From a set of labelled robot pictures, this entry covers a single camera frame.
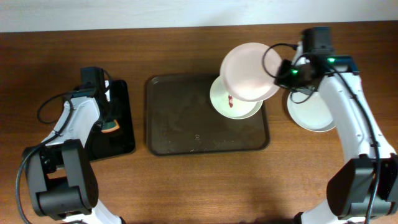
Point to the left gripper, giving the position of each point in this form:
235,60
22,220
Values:
104,116

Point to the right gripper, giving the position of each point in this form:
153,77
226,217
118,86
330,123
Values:
285,75

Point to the green and orange sponge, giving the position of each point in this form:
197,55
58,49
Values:
109,127

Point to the pale green plate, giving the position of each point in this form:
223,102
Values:
310,112

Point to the white plate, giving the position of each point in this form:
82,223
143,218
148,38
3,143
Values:
248,72
229,106

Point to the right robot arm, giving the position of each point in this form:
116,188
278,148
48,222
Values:
366,186

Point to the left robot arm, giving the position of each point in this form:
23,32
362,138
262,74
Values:
60,179

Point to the black plastic tray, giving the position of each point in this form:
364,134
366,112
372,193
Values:
100,145

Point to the brown serving tray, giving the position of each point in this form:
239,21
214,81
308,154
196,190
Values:
180,119

